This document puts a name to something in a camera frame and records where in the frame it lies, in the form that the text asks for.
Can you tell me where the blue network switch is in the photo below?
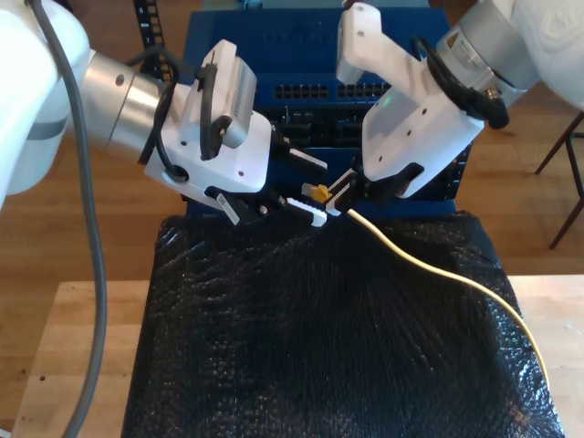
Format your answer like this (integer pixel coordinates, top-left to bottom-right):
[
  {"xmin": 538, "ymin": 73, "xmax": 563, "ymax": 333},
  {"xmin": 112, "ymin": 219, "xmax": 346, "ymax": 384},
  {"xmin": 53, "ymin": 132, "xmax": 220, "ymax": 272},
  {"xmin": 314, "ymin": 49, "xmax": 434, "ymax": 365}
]
[{"xmin": 184, "ymin": 8, "xmax": 457, "ymax": 106}]

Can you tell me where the black woven mat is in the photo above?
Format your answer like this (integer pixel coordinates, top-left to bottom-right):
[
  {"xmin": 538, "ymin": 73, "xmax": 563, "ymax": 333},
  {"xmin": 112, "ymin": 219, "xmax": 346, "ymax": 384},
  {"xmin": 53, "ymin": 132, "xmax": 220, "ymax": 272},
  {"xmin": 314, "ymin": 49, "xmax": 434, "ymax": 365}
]
[{"xmin": 121, "ymin": 210, "xmax": 567, "ymax": 438}]

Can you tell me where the black perforated rack post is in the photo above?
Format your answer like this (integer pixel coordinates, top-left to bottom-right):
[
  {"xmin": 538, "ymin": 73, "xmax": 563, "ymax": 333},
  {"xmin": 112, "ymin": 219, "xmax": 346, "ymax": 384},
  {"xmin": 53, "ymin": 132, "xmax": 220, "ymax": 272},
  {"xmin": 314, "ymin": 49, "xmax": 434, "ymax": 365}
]
[{"xmin": 133, "ymin": 0, "xmax": 168, "ymax": 56}]

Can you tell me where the black rack server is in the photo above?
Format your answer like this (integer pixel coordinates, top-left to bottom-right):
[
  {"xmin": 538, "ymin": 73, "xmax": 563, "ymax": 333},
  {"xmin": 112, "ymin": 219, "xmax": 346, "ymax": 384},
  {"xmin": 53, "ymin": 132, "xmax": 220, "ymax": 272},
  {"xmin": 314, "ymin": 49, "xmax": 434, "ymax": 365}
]
[{"xmin": 253, "ymin": 103, "xmax": 474, "ymax": 151}]

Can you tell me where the brown metal stool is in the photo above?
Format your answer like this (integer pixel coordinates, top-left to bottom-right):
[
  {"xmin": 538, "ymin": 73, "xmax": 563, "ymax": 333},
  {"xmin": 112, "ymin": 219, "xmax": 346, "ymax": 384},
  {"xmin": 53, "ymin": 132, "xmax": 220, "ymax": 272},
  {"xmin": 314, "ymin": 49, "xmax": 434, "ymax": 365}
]
[{"xmin": 536, "ymin": 111, "xmax": 584, "ymax": 250}]

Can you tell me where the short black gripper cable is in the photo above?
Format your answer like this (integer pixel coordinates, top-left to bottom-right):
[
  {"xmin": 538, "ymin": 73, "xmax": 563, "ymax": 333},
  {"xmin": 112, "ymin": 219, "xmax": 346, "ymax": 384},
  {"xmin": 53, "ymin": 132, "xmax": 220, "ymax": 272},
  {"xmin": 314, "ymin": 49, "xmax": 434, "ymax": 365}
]
[{"xmin": 125, "ymin": 47, "xmax": 234, "ymax": 183}]

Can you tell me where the yellow network cable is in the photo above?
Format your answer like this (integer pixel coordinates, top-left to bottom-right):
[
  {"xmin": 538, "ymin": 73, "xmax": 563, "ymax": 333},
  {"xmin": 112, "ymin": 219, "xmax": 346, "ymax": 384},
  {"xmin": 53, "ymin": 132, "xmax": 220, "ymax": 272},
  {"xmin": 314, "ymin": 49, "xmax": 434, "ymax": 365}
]
[{"xmin": 300, "ymin": 182, "xmax": 553, "ymax": 387}]

